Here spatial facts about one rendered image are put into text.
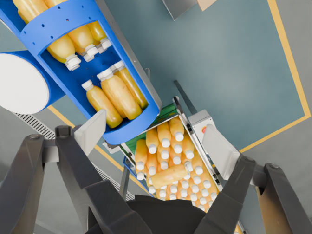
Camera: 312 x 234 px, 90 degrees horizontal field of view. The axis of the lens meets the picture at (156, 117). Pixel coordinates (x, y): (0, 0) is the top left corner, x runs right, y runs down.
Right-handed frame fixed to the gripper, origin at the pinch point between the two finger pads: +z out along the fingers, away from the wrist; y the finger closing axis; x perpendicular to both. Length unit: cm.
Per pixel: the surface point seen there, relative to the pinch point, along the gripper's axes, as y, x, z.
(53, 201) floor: -133, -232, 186
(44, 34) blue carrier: -33.1, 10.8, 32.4
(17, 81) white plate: -60, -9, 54
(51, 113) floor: -114, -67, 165
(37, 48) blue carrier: -36, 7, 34
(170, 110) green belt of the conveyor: 13, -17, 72
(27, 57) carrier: -56, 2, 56
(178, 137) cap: 16, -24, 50
